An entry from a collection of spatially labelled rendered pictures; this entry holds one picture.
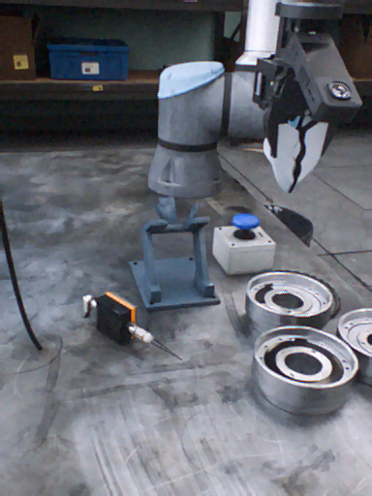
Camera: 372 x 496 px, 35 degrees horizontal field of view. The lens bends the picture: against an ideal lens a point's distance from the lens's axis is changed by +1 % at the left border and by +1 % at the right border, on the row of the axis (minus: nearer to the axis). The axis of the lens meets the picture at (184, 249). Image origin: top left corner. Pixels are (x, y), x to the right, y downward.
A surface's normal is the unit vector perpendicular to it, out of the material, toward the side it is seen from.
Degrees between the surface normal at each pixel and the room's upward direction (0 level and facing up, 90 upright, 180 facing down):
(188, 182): 73
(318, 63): 31
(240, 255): 90
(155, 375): 0
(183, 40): 90
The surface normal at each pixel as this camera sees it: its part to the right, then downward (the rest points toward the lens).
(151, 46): 0.28, 0.43
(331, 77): 0.22, -0.55
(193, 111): -0.04, 0.44
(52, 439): 0.05, -0.90
